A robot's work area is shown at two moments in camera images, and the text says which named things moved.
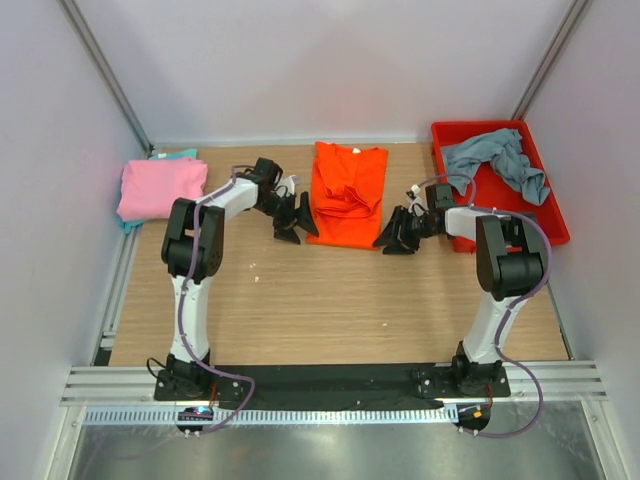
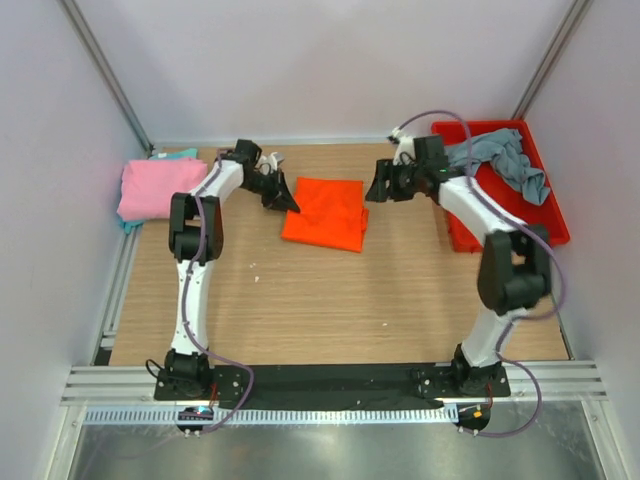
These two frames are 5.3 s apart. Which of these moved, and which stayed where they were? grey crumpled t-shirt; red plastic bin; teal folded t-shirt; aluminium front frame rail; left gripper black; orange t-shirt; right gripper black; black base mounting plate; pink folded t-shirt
Moved: right gripper black; left gripper black; orange t-shirt
Stayed: aluminium front frame rail; red plastic bin; teal folded t-shirt; black base mounting plate; grey crumpled t-shirt; pink folded t-shirt
